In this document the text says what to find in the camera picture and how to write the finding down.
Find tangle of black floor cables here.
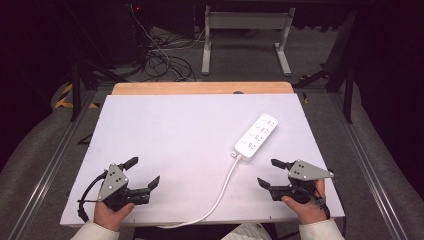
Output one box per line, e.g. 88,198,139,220
127,3,214,83

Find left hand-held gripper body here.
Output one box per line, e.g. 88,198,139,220
97,163,152,212

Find aluminium floor rail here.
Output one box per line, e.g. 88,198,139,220
5,89,98,240
327,90,410,240

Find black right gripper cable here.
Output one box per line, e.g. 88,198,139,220
294,184,332,220

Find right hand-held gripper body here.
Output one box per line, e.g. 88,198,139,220
270,159,335,205

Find white power strip cable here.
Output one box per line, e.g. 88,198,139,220
156,156,243,230

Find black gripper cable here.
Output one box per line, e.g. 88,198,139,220
76,171,109,223
294,184,332,220

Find person's light lap clothing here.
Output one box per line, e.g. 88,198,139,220
221,222,273,240

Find person's left hand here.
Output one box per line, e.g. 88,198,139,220
93,200,137,233

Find wooden table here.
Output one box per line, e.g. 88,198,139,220
111,81,295,96

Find black metal stand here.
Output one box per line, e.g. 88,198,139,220
292,9,358,125
67,59,130,123

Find person's right hand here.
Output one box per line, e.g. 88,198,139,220
280,178,329,225

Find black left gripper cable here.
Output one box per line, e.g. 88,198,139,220
76,171,109,223

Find yellow black hazard tape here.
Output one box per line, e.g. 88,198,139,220
54,83,101,110

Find white power strip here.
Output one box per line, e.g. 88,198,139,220
232,113,280,163

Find white metal desk frame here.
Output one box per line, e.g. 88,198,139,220
200,4,297,77

